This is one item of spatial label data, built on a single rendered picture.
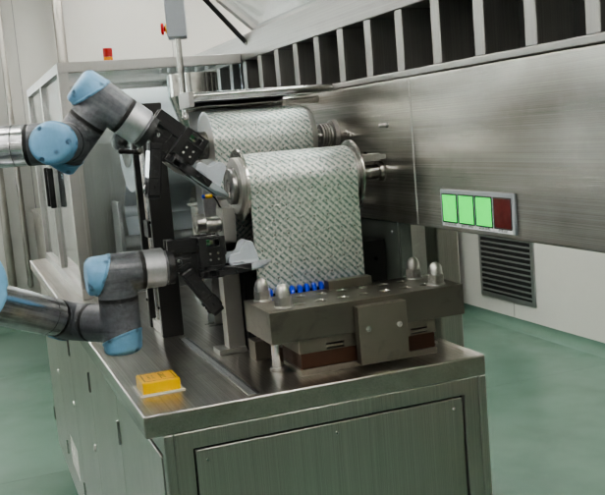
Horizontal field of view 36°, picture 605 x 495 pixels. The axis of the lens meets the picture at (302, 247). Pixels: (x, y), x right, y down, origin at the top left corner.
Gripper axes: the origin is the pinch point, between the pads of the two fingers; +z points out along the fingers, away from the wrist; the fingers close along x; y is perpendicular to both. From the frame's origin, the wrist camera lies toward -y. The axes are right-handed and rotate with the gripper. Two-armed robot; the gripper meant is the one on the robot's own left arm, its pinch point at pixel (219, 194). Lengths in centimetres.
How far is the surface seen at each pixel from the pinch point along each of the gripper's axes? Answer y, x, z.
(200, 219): -6.0, 2.8, 0.1
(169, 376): -35.0, -16.8, 6.4
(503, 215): 19, -48, 31
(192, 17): 172, 550, 43
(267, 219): 0.8, -5.4, 9.6
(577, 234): 18, -66, 33
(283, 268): -5.6, -5.4, 18.1
